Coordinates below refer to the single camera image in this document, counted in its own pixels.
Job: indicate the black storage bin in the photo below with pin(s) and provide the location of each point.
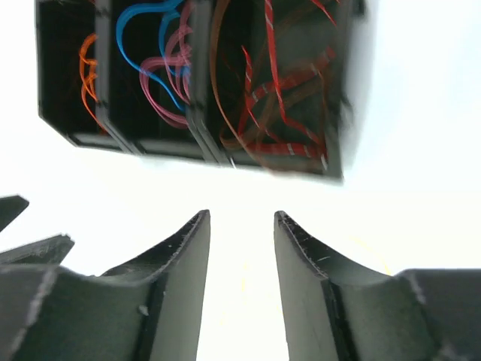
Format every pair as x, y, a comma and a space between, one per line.
152, 84
67, 71
276, 72

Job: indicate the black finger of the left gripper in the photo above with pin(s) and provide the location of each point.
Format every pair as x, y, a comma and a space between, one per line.
48, 251
10, 208

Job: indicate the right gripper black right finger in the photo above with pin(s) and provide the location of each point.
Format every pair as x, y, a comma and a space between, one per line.
337, 309

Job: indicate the black left storage bin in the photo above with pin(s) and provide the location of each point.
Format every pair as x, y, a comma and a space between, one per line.
67, 71

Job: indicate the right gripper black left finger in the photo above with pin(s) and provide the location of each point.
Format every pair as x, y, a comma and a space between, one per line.
148, 308

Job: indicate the black right storage bin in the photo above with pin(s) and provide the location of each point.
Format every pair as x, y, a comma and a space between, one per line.
276, 72

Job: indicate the black middle storage bin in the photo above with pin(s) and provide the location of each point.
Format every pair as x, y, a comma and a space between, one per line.
152, 84

